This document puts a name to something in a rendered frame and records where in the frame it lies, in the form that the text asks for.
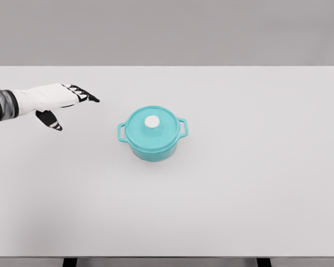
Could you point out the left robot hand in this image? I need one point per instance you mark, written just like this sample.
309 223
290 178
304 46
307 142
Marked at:
55 96

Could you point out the teal pot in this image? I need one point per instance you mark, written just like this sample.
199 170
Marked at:
156 154

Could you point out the teal pot lid white knob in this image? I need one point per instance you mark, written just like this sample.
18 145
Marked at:
151 129

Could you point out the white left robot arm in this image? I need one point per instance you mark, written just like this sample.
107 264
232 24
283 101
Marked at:
11 104

